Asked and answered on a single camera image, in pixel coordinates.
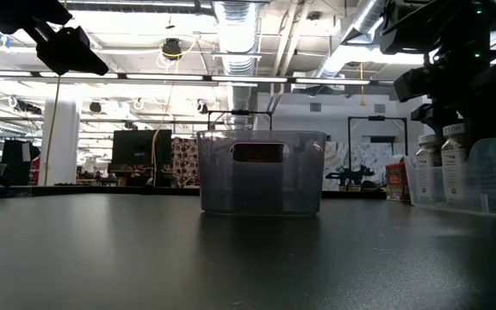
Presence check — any black monitor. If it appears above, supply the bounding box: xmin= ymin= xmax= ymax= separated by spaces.
xmin=110 ymin=128 xmax=174 ymax=167

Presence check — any white room pillar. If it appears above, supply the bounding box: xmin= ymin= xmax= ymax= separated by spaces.
xmin=37 ymin=96 xmax=82 ymax=187

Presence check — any round black ceiling lamp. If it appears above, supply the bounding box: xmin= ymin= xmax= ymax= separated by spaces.
xmin=161 ymin=37 xmax=183 ymax=61

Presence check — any black aluminium table frame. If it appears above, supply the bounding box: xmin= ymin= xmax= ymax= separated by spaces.
xmin=0 ymin=184 xmax=388 ymax=202

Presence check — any silver ceiling duct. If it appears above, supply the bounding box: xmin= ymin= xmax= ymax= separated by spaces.
xmin=316 ymin=0 xmax=389 ymax=81
xmin=212 ymin=0 xmax=261 ymax=130

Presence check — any black metal frame stand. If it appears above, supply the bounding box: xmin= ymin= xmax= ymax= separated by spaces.
xmin=347 ymin=115 xmax=409 ymax=173

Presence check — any red-lidded smoked paprika tin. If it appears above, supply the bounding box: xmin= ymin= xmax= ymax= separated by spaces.
xmin=230 ymin=143 xmax=287 ymax=213

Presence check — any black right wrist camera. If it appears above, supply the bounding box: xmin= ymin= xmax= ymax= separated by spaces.
xmin=393 ymin=67 xmax=431 ymax=103

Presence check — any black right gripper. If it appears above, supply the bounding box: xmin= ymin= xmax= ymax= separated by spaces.
xmin=409 ymin=50 xmax=496 ymax=151

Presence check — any long ceiling light strip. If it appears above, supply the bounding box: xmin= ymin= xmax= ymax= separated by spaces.
xmin=0 ymin=70 xmax=374 ymax=87

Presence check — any yellow hanging cable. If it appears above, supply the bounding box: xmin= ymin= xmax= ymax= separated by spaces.
xmin=150 ymin=40 xmax=189 ymax=184
xmin=43 ymin=75 xmax=63 ymax=186

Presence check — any dotted patterned panel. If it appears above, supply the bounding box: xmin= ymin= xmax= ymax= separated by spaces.
xmin=170 ymin=136 xmax=201 ymax=189

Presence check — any white patterned board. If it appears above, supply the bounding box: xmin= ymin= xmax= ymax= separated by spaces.
xmin=323 ymin=141 xmax=404 ymax=190

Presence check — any red block at top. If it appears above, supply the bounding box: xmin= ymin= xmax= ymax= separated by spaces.
xmin=384 ymin=162 xmax=411 ymax=202

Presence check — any black equipment cabinet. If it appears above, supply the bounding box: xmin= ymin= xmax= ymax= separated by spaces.
xmin=0 ymin=138 xmax=41 ymax=187

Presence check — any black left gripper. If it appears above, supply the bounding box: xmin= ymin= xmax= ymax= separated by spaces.
xmin=35 ymin=25 xmax=110 ymax=78

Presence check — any clear plastic bin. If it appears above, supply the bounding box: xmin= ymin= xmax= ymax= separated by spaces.
xmin=195 ymin=129 xmax=327 ymax=218
xmin=404 ymin=128 xmax=496 ymax=220

